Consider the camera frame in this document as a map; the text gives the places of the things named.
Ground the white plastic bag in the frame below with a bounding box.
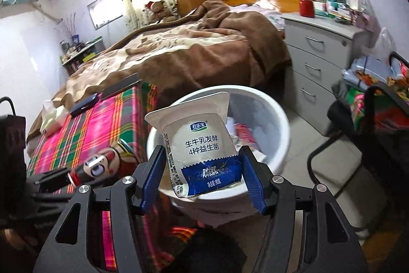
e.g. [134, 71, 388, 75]
[372, 26, 398, 64]

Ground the grey drawer cabinet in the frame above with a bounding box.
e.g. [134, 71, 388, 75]
[280, 11, 365, 137]

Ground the black chair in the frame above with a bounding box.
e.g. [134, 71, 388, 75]
[307, 52, 409, 240]

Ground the black phone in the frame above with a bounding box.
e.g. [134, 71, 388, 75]
[100, 73, 141, 100]

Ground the cluttered shelf desk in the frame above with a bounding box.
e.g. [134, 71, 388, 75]
[61, 38, 104, 75]

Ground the plaid table cloth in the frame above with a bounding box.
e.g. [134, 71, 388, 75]
[27, 83, 197, 273]

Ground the white bed sheet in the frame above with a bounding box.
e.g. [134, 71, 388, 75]
[230, 3, 286, 34]

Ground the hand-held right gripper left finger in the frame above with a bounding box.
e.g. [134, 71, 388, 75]
[33, 145, 167, 273]

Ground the person's left hand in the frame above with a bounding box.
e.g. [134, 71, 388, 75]
[0, 228, 39, 261]

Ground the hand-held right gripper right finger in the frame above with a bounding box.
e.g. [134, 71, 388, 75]
[240, 146, 373, 273]

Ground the dark cloth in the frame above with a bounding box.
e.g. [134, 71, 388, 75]
[174, 226, 248, 273]

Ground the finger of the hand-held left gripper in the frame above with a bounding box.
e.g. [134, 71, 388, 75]
[32, 185, 77, 197]
[27, 167, 79, 185]

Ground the vase with branches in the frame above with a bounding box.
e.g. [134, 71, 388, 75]
[56, 12, 79, 43]

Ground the white yoghurt cup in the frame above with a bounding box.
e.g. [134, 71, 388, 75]
[144, 91, 244, 198]

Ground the air conditioner pipe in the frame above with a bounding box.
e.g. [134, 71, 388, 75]
[30, 3, 63, 24]

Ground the red cartoon face can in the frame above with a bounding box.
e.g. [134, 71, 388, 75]
[68, 139, 142, 188]

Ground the brown teddy bear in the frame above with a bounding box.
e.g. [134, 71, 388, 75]
[145, 0, 176, 23]

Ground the window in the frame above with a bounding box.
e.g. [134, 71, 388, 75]
[87, 0, 124, 30]

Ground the brown blanket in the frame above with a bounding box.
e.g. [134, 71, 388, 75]
[26, 0, 291, 146]

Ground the tissue pack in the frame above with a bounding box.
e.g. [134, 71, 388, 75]
[40, 100, 69, 136]

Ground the pile of small boxes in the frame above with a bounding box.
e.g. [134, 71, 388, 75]
[313, 0, 373, 29]

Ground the pink milk carton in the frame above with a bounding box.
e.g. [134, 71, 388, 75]
[236, 123, 258, 150]

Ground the white trash bin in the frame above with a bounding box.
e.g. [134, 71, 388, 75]
[146, 85, 291, 229]

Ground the dark blue glasses case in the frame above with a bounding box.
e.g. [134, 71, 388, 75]
[70, 93, 99, 116]

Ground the red jar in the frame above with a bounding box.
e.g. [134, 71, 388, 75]
[299, 0, 315, 18]

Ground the colourful plastic bag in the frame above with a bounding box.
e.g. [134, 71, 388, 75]
[343, 56, 409, 129]

